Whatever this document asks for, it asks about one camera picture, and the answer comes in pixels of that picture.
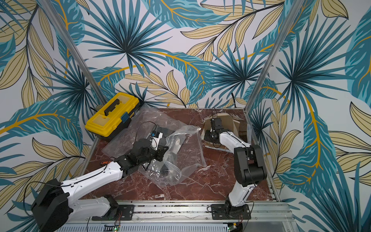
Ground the yellow black toolbox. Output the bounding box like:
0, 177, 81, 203
85, 93, 141, 142

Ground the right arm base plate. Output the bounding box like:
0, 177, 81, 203
210, 203, 251, 220

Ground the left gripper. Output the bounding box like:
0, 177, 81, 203
139, 144, 169, 166

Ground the aluminium corner post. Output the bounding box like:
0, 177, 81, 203
244, 1, 304, 114
39, 0, 108, 104

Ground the right aluminium corner post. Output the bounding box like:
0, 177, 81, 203
244, 1, 304, 114

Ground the olive tan plaid blanket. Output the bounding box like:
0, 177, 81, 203
202, 113, 251, 153

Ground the left aluminium corner post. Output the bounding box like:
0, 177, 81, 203
39, 0, 108, 104

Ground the clear plastic vacuum bag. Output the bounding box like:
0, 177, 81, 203
102, 106, 206, 187

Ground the aluminium front rail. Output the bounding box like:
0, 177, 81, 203
43, 200, 299, 232

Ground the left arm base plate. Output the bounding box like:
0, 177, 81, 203
92, 205, 134, 221

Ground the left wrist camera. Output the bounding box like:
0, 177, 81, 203
150, 130, 163, 150

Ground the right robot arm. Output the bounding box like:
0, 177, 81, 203
204, 130, 267, 220

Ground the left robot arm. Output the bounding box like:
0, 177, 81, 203
31, 139, 169, 232

